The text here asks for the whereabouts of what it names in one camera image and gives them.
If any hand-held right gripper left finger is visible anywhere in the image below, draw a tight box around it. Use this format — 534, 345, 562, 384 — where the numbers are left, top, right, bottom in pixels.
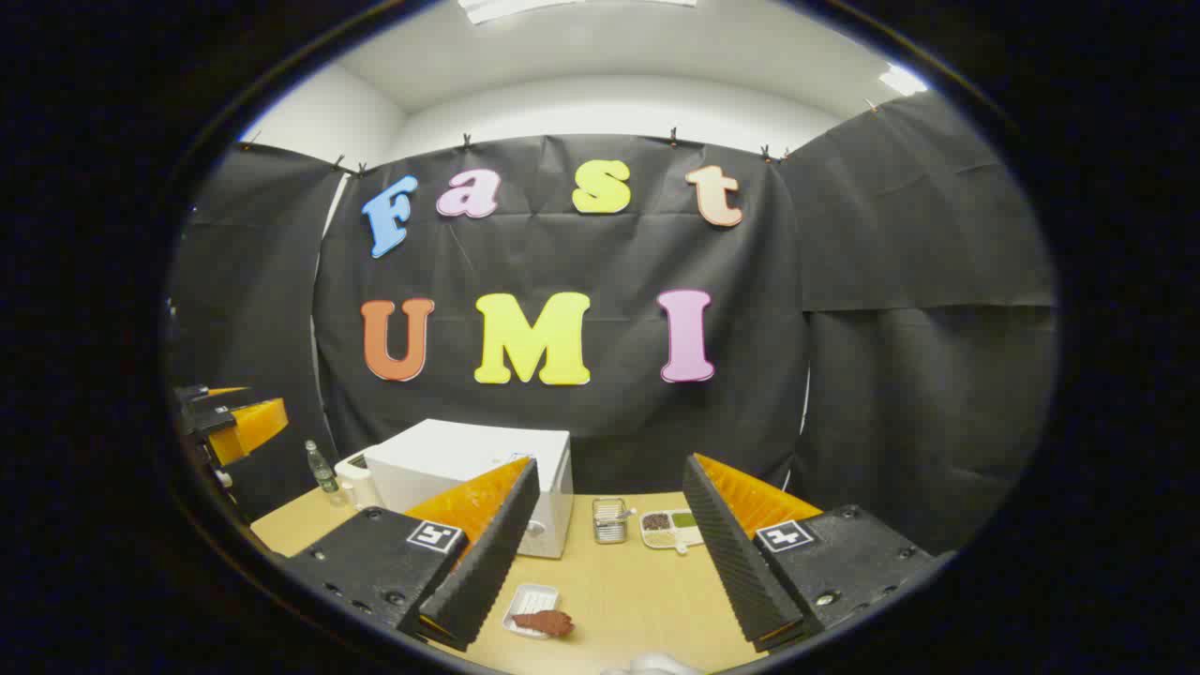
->
281, 456, 542, 653

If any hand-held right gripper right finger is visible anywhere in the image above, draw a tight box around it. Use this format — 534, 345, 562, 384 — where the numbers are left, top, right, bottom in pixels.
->
682, 453, 940, 655

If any brown meat slice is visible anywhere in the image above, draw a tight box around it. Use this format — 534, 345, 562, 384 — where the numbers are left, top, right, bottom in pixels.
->
512, 609, 575, 639

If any white microwave oven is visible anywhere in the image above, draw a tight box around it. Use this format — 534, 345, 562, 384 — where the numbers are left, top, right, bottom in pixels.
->
363, 418, 574, 561

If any white rectangular plastic tray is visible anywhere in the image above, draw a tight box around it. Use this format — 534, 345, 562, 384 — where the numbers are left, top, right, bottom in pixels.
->
502, 583, 562, 640

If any white divided dish with beans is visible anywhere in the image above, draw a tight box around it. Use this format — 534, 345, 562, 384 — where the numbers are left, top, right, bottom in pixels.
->
639, 509, 706, 556

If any clear plastic water bottle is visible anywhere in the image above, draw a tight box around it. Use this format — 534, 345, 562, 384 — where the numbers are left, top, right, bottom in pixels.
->
305, 440, 341, 496

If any white toaster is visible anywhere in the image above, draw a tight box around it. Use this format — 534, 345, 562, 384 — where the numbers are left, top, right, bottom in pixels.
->
335, 452, 386, 513

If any black backdrop cloth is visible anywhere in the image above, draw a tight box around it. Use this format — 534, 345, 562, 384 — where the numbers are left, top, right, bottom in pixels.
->
169, 89, 1060, 563

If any ceiling light panel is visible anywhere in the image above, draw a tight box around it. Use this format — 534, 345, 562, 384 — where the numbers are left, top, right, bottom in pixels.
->
879, 63, 930, 98
457, 0, 699, 25

